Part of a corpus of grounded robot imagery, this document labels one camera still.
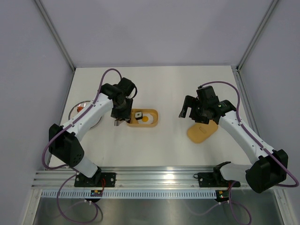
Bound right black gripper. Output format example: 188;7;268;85
179;95;210;124

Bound metal food tongs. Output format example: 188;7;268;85
114;118;126;127

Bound sushi roll toy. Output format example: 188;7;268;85
135;111;143;120

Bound yellow lunch box base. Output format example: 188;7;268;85
126;109;158;128

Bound fried egg toy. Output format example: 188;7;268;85
138;113;154;125

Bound yellow lunch box lid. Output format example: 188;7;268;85
187;120;218;143

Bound round printed food plate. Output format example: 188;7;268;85
68;100;102;129

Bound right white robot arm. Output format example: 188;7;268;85
179;86;288;193

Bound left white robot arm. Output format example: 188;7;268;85
47;78;137;187

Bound right aluminium frame post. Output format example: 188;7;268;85
236;0;281;72

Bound aluminium frame post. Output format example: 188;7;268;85
33;0;76;74
236;0;281;72

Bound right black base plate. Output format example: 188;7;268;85
193;172;233;188

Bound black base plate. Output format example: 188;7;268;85
74;172;117;188
193;172;233;188

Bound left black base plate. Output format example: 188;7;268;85
74;172;117;188

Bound aluminium mounting rail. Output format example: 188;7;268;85
31;165;285;189

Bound left aluminium frame post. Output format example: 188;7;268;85
33;0;76;74

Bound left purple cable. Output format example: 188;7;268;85
41;68;125;222

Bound white slotted cable duct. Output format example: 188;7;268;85
41;189;217;199

